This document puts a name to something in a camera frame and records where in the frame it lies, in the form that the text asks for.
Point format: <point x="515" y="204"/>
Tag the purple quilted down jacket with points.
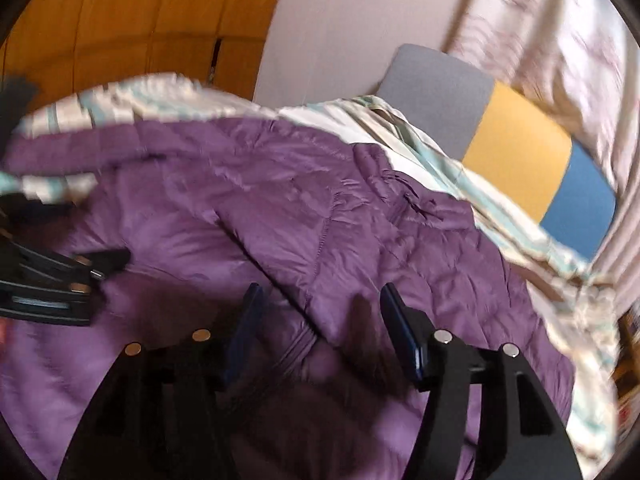
<point x="208" y="208"/>

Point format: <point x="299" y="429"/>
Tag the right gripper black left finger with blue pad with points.
<point x="156" y="414"/>

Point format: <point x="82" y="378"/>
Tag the grey yellow blue headboard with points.
<point x="499" y="135"/>

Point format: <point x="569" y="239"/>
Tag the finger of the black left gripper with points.
<point x="105" y="263"/>

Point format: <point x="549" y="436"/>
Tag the striped duvet cover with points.
<point x="576" y="303"/>

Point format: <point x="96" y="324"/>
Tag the pink patterned curtain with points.
<point x="578" y="61"/>

